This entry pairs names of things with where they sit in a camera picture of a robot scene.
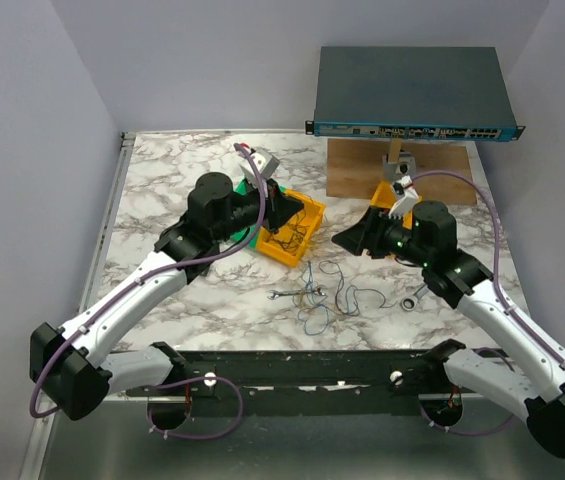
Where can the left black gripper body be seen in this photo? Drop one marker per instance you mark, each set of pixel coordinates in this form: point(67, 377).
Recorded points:
point(246, 210)

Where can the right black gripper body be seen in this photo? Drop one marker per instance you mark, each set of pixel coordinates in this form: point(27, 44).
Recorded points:
point(400, 243)

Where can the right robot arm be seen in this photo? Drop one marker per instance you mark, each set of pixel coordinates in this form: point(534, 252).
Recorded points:
point(536, 392)

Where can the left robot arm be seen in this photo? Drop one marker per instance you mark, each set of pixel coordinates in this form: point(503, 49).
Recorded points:
point(75, 365)

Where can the green plastic bin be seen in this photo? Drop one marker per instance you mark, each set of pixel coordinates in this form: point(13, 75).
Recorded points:
point(242, 235)

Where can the yellow bin beside green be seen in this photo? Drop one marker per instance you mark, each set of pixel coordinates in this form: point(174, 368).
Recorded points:
point(292, 241)

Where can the yellow bin right side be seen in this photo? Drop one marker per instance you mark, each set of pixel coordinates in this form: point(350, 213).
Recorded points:
point(384, 196)

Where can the wooden board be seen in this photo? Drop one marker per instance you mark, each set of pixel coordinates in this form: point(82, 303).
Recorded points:
point(354, 170)

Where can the open-end silver wrench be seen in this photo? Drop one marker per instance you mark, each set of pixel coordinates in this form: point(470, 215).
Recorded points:
point(275, 294)

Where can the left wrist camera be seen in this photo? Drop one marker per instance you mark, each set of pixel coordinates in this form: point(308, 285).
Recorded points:
point(265, 162)

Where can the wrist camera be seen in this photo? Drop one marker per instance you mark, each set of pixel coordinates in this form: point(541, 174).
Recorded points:
point(265, 162)
point(406, 197)

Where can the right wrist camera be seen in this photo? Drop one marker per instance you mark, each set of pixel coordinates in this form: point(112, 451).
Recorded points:
point(406, 197)

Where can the grey stand bracket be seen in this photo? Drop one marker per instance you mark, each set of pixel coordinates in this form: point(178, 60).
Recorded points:
point(398, 162)

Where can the ratchet ring wrench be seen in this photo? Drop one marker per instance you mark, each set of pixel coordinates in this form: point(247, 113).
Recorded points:
point(411, 301)

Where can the aluminium frame rail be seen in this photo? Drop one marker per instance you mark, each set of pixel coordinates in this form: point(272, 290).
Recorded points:
point(36, 447)

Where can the network switch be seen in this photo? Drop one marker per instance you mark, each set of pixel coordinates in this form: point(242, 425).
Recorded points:
point(412, 93)

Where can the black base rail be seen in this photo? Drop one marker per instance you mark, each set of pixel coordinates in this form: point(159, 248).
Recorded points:
point(301, 383)

